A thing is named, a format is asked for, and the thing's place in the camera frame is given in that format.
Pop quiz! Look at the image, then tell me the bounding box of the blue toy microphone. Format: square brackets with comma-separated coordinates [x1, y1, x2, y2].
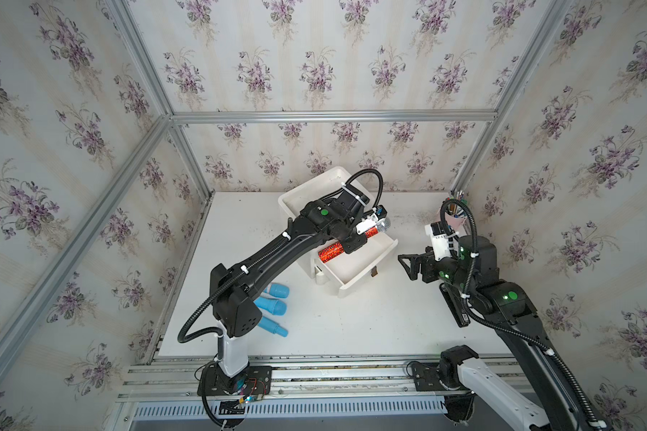
[254, 296, 288, 316]
[258, 316, 289, 338]
[264, 283, 290, 299]

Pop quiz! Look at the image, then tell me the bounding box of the white drawer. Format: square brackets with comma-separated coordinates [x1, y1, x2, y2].
[311, 233, 399, 299]

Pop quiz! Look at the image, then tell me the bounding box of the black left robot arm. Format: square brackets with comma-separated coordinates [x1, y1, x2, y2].
[177, 168, 387, 378]

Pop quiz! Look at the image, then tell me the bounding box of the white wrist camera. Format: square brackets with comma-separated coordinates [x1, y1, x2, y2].
[425, 223, 456, 261]
[356, 205, 388, 235]

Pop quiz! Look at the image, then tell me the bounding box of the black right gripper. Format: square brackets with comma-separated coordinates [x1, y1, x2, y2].
[400, 242, 480, 296]

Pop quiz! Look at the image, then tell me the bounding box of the pink metal pen bucket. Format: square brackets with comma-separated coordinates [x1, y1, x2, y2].
[445, 215, 468, 235]

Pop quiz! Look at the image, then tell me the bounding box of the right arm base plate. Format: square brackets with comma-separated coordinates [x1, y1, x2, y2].
[408, 360, 486, 393]

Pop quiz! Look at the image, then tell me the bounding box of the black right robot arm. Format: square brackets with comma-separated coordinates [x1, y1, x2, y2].
[398, 199, 610, 430]

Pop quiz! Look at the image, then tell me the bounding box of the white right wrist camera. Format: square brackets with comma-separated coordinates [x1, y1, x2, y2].
[425, 223, 456, 261]

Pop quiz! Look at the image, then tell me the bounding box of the aluminium mounting rail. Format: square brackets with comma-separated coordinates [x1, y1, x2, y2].
[115, 352, 564, 402]

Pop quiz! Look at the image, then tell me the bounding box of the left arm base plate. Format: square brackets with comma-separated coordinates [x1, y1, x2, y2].
[197, 363, 273, 398]

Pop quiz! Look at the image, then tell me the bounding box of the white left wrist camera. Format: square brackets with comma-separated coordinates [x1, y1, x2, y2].
[356, 205, 388, 235]

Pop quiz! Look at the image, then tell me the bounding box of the white plastic drawer cabinet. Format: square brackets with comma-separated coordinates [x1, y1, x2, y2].
[277, 165, 376, 284]

